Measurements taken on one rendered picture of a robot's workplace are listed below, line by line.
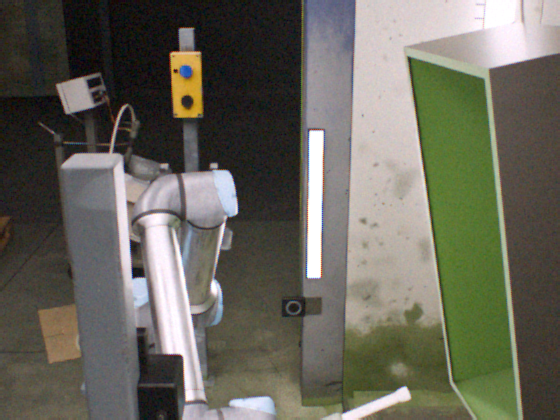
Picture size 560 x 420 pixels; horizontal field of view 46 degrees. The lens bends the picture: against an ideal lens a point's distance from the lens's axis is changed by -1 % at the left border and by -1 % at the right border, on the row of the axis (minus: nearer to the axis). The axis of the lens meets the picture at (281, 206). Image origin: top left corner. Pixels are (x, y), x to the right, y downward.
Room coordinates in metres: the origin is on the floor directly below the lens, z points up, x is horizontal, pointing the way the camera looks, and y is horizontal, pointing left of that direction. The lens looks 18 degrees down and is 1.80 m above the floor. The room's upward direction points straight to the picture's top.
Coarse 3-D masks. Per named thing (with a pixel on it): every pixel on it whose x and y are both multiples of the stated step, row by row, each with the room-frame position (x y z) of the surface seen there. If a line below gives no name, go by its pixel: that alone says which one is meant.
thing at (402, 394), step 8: (400, 392) 1.39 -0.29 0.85; (408, 392) 1.38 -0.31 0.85; (384, 400) 1.38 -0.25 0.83; (392, 400) 1.38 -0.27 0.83; (400, 400) 1.38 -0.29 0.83; (360, 408) 1.38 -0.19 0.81; (368, 408) 1.37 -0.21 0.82; (376, 408) 1.37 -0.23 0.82; (328, 416) 1.37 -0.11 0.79; (336, 416) 1.36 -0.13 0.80; (344, 416) 1.37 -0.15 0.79; (352, 416) 1.37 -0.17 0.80; (360, 416) 1.37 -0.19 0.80
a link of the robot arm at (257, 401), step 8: (232, 400) 1.15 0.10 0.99; (240, 400) 1.14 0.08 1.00; (248, 400) 1.13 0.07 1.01; (256, 400) 1.13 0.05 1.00; (264, 400) 1.14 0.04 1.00; (272, 400) 1.16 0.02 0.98; (224, 408) 1.14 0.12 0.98; (232, 408) 1.14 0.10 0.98; (240, 408) 1.13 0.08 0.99; (248, 408) 1.12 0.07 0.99; (256, 408) 1.12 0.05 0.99; (264, 408) 1.13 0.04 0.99; (272, 408) 1.14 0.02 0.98; (224, 416) 1.11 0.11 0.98; (232, 416) 1.11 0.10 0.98; (240, 416) 1.11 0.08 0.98; (248, 416) 1.11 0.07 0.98; (256, 416) 1.11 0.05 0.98; (264, 416) 1.12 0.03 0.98; (272, 416) 1.13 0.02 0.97
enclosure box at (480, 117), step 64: (448, 64) 1.64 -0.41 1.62; (512, 64) 1.41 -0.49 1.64; (448, 128) 2.02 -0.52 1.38; (512, 128) 1.41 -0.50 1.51; (448, 192) 2.02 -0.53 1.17; (512, 192) 1.41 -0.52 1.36; (448, 256) 2.02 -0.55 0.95; (512, 256) 1.41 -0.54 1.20; (448, 320) 2.02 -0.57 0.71; (512, 320) 1.42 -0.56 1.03; (512, 384) 1.95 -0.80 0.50
